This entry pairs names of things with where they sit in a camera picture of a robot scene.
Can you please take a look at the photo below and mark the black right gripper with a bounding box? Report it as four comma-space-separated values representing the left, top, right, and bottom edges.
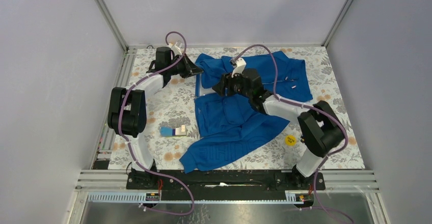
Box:
212, 69, 252, 99

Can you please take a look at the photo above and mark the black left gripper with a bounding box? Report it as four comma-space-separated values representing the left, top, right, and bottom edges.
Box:
167, 52, 203, 79

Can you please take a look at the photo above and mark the blue zip-up jacket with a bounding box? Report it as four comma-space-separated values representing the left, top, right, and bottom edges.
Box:
179, 51, 313, 173

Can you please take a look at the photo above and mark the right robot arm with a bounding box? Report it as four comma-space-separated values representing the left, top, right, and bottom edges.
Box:
212, 68, 347, 189

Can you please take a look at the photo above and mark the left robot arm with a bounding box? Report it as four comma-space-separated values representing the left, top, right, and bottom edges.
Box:
107, 44, 203, 189

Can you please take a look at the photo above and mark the blue white striped block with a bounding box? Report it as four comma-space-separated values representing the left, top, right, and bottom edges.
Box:
159, 125, 187, 137

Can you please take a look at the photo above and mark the yellow round sticker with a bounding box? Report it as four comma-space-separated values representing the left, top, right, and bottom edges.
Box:
284, 135, 297, 146

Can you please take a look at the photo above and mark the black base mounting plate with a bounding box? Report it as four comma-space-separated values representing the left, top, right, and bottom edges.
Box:
126, 169, 326, 200

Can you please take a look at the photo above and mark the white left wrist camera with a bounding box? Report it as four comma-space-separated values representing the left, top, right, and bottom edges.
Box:
168, 41, 184, 57

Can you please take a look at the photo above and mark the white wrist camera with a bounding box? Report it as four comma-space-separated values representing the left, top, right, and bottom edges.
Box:
168, 41, 184, 57
231, 58, 246, 77

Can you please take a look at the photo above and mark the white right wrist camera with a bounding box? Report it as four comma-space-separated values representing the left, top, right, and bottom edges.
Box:
231, 58, 246, 77

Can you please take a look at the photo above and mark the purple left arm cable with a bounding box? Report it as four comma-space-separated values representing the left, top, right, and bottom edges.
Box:
116, 31, 196, 216

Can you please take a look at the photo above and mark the aluminium frame rail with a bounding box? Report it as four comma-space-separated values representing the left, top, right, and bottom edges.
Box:
88, 191, 304, 205

